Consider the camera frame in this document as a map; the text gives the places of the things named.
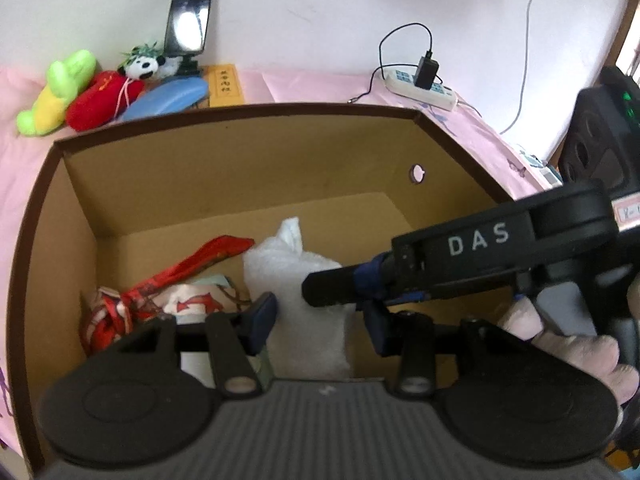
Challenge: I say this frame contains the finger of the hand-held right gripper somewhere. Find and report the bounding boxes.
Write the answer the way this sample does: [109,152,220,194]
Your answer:
[302,252,401,308]

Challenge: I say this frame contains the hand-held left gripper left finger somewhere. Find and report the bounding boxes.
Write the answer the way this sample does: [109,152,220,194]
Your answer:
[116,291,279,397]

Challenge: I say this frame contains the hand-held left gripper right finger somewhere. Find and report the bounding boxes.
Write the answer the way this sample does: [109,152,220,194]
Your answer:
[364,304,507,397]

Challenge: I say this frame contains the brown cardboard box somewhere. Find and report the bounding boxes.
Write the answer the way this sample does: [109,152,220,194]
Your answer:
[6,102,551,476]

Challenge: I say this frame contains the person's right hand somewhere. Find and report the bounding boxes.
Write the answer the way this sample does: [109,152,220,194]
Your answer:
[500,272,640,403]

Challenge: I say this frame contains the white bubble wrap bag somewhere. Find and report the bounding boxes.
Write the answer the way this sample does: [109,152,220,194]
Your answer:
[243,216,353,381]

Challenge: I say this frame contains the red and white printed cloth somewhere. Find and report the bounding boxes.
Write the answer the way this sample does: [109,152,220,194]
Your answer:
[80,280,241,356]

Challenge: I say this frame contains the white power strip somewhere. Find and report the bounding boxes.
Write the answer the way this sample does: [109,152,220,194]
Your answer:
[382,69,458,111]

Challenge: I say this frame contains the black charger plug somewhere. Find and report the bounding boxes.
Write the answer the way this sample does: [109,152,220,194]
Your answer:
[413,52,441,90]

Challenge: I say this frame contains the pink printed bed sheet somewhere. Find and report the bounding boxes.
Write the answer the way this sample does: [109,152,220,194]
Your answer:
[0,62,566,461]

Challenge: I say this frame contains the yellow book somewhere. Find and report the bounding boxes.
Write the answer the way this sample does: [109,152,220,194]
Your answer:
[202,63,247,108]

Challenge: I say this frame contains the blue oval case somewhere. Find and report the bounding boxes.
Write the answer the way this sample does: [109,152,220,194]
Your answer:
[120,77,209,122]

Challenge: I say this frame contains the red plush toy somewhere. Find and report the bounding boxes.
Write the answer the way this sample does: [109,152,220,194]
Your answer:
[66,71,146,132]

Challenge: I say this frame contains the small panda plush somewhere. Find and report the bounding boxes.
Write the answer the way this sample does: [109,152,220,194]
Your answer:
[118,42,183,82]

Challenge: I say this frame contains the black smartphone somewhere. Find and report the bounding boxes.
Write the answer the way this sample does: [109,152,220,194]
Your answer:
[164,0,217,57]

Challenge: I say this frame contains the green and yellow plush toy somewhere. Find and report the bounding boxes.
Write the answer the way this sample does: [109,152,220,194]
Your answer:
[16,50,97,137]

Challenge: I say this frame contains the red ribbon strap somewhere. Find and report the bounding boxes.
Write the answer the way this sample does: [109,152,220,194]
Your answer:
[120,236,256,311]

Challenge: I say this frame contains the white wall cable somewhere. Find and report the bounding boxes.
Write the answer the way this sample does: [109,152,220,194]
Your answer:
[500,0,543,136]

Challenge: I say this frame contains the black charging cable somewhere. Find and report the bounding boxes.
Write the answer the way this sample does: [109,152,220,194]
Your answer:
[347,22,435,103]

